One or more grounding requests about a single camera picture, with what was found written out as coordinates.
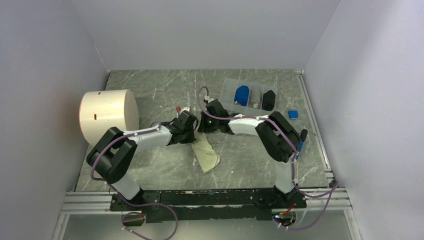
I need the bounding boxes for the cream yellow underwear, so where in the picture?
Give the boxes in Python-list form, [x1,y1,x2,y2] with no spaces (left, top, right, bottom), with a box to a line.
[191,131,221,173]

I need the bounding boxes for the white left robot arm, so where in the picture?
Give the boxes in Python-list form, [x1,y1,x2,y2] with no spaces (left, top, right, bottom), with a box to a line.
[86,110,199,210]

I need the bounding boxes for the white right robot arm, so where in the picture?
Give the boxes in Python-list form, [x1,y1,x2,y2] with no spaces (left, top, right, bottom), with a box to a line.
[200,99,303,208]

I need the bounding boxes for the grey rolled underwear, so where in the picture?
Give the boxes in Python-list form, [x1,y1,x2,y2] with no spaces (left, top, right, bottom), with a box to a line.
[250,88,263,109]

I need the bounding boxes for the black striped rolled underwear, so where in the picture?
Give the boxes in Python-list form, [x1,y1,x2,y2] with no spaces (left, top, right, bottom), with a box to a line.
[261,90,276,111]

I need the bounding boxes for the clear plastic divided tray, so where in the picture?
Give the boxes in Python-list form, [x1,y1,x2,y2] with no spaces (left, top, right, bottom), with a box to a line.
[218,78,278,116]

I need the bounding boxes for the small blue block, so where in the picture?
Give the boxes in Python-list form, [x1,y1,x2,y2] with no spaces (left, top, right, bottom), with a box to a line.
[287,110,299,120]

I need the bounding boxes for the cream cylindrical container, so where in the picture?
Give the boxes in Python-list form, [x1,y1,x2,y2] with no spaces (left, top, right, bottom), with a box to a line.
[78,89,140,146]

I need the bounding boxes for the blue black handheld device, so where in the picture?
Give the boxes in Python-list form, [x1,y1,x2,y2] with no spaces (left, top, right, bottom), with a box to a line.
[296,129,308,160]

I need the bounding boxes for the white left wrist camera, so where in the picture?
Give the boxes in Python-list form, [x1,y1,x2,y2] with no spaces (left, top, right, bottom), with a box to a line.
[175,106,195,115]

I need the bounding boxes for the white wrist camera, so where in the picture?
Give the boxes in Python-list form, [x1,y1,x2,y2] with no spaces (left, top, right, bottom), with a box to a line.
[203,95,214,104]
[175,106,195,115]

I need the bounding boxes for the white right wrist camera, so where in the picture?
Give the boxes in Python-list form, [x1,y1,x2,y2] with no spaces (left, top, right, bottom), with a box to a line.
[203,95,214,104]

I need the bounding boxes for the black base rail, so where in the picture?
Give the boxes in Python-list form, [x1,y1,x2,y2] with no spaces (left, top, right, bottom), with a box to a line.
[109,187,307,223]

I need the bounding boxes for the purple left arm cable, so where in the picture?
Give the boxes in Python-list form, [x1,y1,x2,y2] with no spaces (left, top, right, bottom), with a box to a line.
[90,121,180,240]

